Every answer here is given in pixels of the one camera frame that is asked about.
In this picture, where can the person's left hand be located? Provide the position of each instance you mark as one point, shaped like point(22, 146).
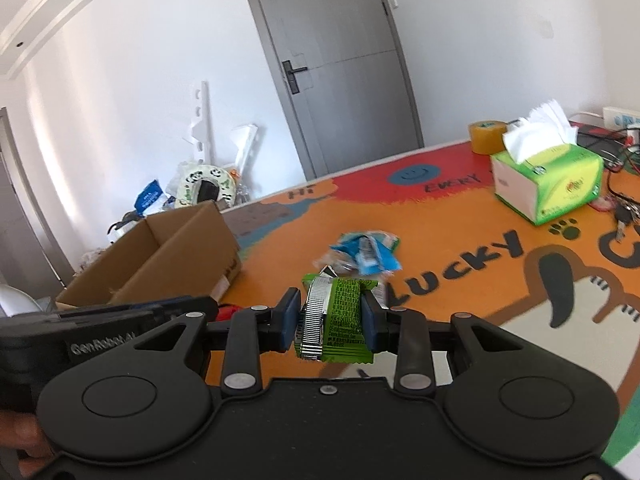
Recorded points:
point(20, 432)

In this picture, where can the blue snack packet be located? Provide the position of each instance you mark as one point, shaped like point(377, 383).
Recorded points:
point(372, 252)

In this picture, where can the brown cardboard box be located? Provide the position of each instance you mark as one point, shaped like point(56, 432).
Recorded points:
point(165, 255)

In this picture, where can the green tissue box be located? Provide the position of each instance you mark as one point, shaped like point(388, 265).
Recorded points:
point(555, 185)

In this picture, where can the black metal rack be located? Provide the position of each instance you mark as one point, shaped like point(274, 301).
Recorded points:
point(125, 222)

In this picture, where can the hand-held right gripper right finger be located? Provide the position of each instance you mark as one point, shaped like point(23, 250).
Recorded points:
point(371, 322)

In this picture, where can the blue plastic bag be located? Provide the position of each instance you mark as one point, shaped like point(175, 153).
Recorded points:
point(149, 196)

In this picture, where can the grey door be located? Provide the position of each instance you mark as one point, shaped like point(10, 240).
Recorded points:
point(340, 10)

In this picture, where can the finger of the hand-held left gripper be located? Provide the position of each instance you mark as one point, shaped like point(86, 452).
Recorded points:
point(165, 305)

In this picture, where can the white chair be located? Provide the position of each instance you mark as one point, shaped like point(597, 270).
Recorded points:
point(20, 300)

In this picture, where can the white notched board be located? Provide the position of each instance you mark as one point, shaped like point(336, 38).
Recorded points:
point(199, 115)

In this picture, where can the white slanted board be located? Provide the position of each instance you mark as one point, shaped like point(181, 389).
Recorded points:
point(246, 155)

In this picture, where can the bunch of keys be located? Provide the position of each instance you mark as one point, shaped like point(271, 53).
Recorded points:
point(625, 215)

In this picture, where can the black flat pad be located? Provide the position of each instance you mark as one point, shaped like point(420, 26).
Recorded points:
point(597, 140)

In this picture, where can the yellow tape roll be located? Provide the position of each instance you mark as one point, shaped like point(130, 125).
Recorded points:
point(487, 139)

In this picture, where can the white power strip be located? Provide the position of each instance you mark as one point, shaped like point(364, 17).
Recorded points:
point(622, 117)

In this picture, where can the colourful printed table mat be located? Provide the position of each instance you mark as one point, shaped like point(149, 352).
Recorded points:
point(450, 310)

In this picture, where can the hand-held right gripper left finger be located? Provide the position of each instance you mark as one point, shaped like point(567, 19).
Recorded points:
point(291, 320)

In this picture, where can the red snack packet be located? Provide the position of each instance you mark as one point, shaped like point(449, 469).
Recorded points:
point(226, 312)

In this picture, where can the light green snack packet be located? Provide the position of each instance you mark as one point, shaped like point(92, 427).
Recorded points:
point(345, 310)

